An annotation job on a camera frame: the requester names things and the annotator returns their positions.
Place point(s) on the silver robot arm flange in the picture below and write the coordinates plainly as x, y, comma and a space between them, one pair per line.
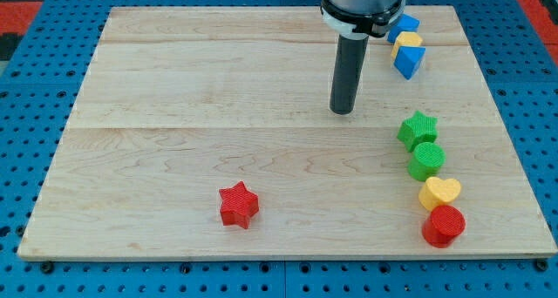
359, 19

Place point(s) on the red star block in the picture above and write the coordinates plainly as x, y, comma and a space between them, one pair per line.
238, 205

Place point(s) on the green star block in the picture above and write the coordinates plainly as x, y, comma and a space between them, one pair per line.
417, 129

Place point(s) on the light wooden board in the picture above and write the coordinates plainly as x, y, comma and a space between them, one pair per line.
180, 102

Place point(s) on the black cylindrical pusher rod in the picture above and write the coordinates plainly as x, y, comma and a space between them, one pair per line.
348, 66

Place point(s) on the green cylinder block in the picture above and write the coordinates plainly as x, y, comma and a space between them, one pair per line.
426, 161

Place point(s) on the blue triangle block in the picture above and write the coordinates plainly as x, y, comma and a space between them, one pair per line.
408, 60

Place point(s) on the yellow pentagon block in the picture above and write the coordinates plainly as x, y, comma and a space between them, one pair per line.
406, 38

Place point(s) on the yellow heart block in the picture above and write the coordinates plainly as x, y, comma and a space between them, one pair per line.
438, 192

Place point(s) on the blue cube block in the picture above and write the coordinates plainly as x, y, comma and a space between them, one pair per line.
406, 23

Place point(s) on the red cylinder block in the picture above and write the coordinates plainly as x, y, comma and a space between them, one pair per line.
444, 224

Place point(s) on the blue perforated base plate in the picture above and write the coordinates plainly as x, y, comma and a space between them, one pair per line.
42, 79

